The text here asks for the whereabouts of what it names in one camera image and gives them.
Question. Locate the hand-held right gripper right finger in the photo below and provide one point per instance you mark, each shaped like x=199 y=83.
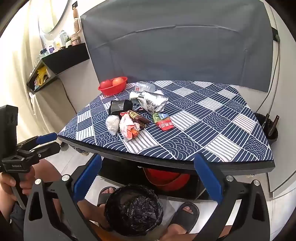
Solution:
x=208 y=178

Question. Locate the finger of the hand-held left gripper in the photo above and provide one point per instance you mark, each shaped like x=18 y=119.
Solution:
x=47 y=148
x=47 y=138

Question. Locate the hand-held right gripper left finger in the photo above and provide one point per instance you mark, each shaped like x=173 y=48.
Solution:
x=89 y=178

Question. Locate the bin with black liner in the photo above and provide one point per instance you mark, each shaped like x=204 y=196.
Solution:
x=134 y=208

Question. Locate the white tissue wad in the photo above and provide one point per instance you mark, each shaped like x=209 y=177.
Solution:
x=113 y=124

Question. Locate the pink orange paper wrapper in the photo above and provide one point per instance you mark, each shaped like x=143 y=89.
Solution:
x=127 y=127

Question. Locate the green red snack packet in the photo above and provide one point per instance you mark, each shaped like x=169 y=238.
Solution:
x=164 y=122

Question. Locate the black packet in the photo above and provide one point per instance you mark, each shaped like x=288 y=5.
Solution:
x=118 y=107

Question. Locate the brown chocolate wrapper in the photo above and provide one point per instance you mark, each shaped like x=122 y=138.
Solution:
x=140 y=119

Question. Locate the large silver foil bag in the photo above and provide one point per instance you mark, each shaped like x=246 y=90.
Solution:
x=153 y=102

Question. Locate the crushed clear plastic bottle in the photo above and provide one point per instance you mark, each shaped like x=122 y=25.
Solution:
x=145 y=87

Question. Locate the person's left forearm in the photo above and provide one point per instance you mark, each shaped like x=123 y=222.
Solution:
x=4 y=206

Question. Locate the person's left hand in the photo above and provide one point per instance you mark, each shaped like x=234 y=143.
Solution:
x=27 y=183

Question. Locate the black sandal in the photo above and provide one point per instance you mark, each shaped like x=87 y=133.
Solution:
x=101 y=200
x=182 y=220

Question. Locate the person's left leg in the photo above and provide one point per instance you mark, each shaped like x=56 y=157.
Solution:
x=48 y=176

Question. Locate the person's leg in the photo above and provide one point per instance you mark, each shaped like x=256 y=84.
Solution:
x=48 y=176
x=175 y=231

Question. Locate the black table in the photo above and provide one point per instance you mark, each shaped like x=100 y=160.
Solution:
x=120 y=172

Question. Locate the beige sofa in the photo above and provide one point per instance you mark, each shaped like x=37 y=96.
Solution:
x=50 y=104

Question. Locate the blue white patterned tablecloth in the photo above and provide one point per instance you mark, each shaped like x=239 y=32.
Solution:
x=208 y=120

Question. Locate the person's right leg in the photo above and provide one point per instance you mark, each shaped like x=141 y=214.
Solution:
x=175 y=231

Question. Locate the yellow rubber gloves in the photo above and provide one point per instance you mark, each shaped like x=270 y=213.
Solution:
x=41 y=74

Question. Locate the black bucket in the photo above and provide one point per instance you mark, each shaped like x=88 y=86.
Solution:
x=266 y=131

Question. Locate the dark shorts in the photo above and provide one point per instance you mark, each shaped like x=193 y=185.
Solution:
x=16 y=217

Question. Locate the red plastic basket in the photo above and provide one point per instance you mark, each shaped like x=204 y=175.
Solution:
x=111 y=90

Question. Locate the brown glass bottle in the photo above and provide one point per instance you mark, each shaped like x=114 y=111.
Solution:
x=274 y=124
x=266 y=120

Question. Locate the purple label bottle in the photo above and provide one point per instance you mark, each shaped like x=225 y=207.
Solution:
x=50 y=49

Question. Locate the copper coloured jar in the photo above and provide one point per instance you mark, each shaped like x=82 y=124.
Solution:
x=75 y=39

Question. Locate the white green cosmetic bottle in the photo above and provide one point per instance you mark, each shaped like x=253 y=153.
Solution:
x=63 y=37

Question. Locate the wooden hairbrush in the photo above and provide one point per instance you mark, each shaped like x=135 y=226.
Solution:
x=76 y=25

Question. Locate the round mirror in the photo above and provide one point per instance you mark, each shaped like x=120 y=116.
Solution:
x=50 y=16

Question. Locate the grey backdrop cloth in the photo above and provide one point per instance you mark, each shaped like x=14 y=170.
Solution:
x=175 y=46

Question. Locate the black wall shelf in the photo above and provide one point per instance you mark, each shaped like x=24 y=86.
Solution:
x=67 y=58

